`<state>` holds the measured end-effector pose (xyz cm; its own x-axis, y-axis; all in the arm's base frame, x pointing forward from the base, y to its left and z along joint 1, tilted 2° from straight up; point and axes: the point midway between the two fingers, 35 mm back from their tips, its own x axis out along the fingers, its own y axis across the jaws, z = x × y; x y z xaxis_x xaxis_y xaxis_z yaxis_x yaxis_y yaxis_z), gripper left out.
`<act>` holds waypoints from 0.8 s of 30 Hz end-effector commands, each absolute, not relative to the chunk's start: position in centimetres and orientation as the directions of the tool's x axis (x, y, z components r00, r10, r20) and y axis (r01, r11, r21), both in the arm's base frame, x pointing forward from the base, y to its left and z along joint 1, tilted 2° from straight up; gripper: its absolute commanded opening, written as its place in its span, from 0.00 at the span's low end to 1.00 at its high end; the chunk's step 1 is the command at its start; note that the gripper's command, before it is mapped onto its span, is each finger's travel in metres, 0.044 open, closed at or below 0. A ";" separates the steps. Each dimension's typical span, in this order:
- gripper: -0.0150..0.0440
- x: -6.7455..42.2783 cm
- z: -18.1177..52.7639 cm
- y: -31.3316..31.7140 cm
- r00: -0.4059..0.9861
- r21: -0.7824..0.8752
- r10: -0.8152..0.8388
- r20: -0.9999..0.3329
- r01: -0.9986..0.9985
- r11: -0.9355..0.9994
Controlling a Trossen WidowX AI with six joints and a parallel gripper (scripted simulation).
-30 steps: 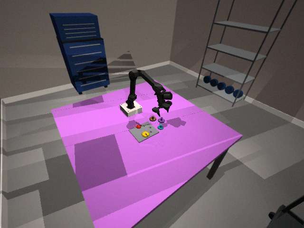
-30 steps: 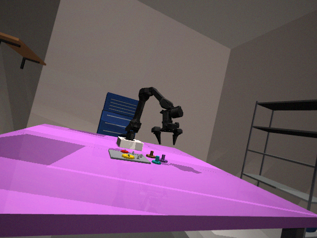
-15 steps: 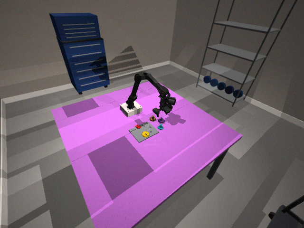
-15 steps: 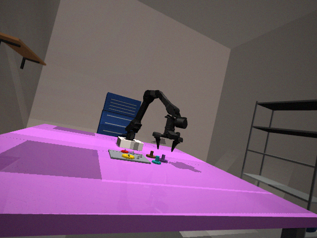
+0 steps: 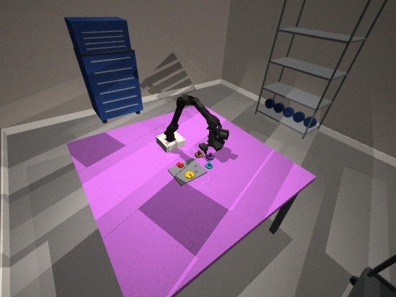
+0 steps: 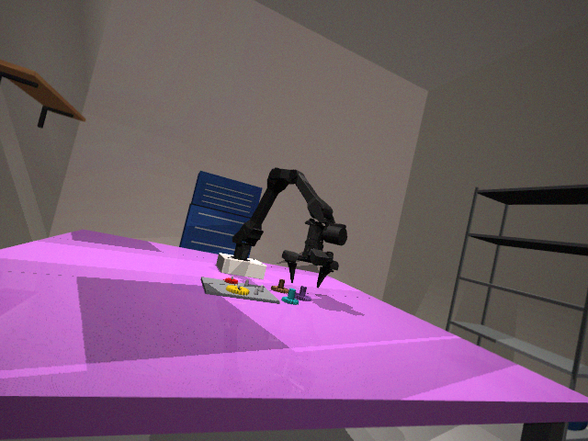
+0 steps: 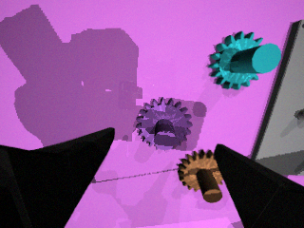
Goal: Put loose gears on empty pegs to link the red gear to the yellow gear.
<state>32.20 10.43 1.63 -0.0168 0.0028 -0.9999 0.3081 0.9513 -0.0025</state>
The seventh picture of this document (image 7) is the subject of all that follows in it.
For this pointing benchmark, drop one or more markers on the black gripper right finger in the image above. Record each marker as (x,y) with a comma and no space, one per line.
(263,198)

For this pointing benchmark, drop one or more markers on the orange gear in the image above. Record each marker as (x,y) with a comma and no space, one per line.
(201,172)

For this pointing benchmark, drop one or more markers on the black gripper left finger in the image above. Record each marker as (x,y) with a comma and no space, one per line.
(47,183)

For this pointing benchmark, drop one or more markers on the purple gear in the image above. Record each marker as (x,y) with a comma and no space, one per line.
(164,125)

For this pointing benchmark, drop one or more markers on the teal gear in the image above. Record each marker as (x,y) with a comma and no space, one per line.
(241,58)

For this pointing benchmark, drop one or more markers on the grey flat board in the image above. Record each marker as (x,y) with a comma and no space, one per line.
(280,141)

